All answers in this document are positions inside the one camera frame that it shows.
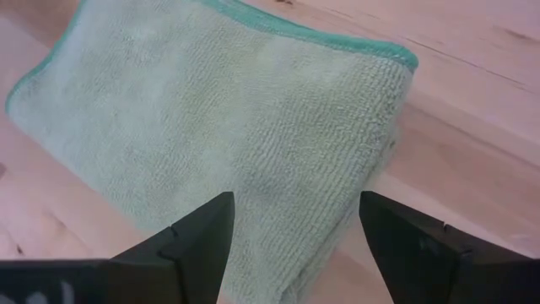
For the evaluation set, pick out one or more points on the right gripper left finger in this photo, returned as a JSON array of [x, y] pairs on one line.
[[198, 262]]

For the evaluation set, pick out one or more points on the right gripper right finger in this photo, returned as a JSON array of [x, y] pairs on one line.
[[422, 266]]

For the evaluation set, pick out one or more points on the pale green microfiber towel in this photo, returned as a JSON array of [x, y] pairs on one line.
[[211, 105]]

